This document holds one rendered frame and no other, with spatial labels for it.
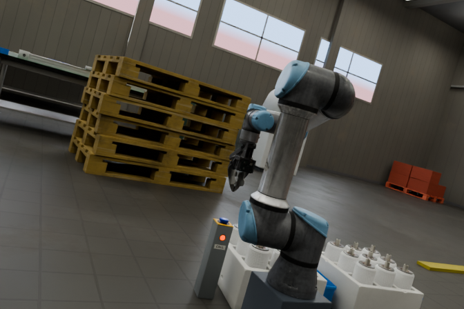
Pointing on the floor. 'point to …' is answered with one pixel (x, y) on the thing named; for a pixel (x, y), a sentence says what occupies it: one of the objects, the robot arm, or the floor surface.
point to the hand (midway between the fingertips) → (233, 187)
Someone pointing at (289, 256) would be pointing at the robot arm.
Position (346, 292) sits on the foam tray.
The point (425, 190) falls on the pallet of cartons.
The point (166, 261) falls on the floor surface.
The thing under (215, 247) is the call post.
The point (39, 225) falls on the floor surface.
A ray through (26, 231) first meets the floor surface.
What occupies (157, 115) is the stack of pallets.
